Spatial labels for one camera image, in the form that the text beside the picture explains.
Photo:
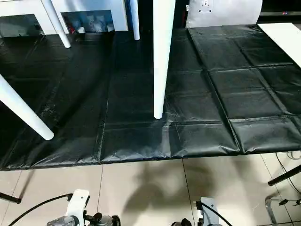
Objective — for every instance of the black floor stand leg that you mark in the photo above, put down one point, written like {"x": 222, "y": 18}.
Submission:
{"x": 284, "y": 175}

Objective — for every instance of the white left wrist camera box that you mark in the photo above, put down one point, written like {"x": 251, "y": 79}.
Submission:
{"x": 77, "y": 205}

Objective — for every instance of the black metal frame strut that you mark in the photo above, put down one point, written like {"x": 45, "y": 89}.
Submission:
{"x": 9, "y": 197}

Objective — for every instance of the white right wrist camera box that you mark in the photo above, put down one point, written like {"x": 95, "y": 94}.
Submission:
{"x": 207, "y": 212}

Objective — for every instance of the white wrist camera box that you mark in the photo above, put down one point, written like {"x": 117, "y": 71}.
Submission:
{"x": 207, "y": 212}
{"x": 77, "y": 205}

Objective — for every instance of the white flat board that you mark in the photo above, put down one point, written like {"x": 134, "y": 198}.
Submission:
{"x": 284, "y": 40}

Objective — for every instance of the white sideboard cabinet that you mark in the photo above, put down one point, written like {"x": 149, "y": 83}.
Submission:
{"x": 28, "y": 7}

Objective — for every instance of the chrome tube frame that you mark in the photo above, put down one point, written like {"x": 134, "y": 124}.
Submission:
{"x": 272, "y": 212}

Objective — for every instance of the grey pillow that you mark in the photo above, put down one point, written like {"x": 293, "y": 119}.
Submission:
{"x": 225, "y": 13}

